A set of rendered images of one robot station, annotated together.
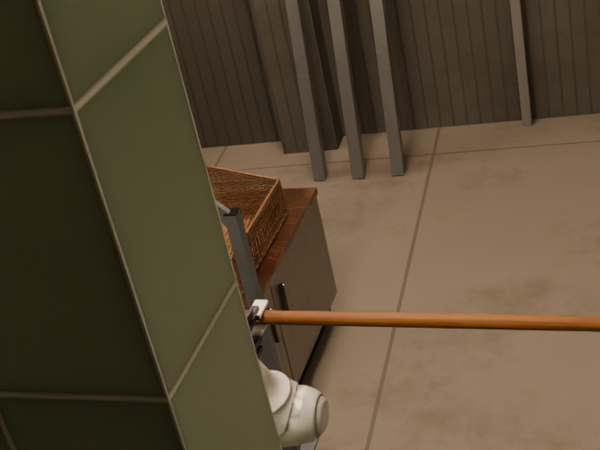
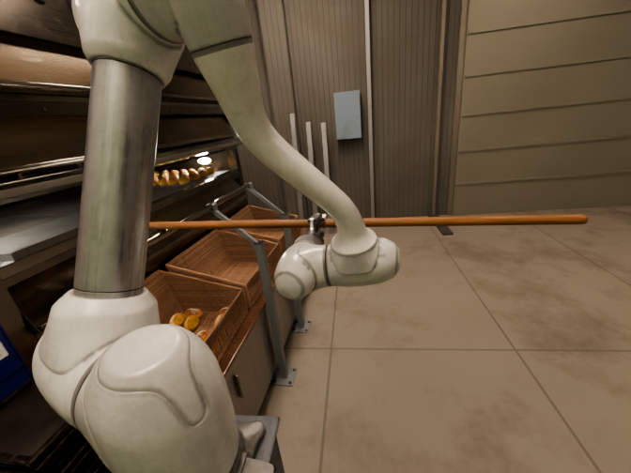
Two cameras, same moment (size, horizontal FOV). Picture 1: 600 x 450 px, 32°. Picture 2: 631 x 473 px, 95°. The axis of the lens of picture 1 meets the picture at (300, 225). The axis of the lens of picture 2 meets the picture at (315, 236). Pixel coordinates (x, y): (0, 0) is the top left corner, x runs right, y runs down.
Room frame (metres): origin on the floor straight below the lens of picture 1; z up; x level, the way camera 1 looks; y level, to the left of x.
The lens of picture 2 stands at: (0.93, 0.31, 1.52)
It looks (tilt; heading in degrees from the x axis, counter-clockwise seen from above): 22 degrees down; 351
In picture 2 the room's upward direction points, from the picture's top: 6 degrees counter-clockwise
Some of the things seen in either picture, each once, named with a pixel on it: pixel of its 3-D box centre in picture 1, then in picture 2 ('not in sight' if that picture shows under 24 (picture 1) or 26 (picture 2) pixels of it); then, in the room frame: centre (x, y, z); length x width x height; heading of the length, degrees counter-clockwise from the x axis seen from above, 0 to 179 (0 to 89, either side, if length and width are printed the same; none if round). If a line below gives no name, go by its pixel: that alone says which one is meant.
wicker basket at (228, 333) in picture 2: not in sight; (172, 324); (2.13, 0.81, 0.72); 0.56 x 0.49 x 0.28; 159
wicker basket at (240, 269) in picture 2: not in sight; (230, 263); (2.68, 0.59, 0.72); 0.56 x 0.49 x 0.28; 156
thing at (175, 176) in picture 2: not in sight; (169, 176); (3.48, 1.02, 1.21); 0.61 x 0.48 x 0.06; 68
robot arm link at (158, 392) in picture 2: not in sight; (163, 403); (1.27, 0.50, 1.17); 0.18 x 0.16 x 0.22; 48
